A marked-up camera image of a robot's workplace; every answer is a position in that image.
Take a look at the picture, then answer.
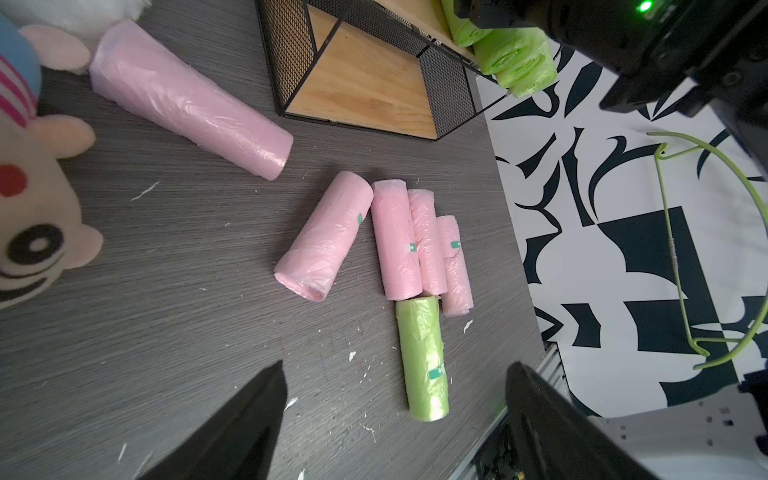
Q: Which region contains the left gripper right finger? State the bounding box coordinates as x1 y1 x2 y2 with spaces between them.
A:
506 362 654 480

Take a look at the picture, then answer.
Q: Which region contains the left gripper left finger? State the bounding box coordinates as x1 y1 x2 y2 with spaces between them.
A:
142 361 287 479

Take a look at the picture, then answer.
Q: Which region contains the green trash bag roll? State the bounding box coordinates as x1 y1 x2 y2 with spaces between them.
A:
472 28 547 75
395 296 449 422
441 0 492 48
496 51 557 98

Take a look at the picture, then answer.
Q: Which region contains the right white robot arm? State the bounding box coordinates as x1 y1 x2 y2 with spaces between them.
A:
453 0 767 166

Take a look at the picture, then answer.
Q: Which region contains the pink trash bag roll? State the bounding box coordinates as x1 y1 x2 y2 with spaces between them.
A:
437 215 474 317
371 179 423 301
89 21 293 181
408 189 447 296
274 171 373 302

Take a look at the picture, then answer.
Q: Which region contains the green plastic hanger hoop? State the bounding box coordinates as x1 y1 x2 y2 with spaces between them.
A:
648 131 767 370

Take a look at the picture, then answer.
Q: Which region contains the round-face plush doll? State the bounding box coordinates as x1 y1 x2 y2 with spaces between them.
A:
1 17 103 308

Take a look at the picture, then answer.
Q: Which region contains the white teddy bear blue shirt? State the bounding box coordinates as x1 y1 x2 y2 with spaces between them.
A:
1 0 152 74

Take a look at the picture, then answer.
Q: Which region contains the black wire wooden shelf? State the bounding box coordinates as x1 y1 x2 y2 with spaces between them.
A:
255 0 494 141

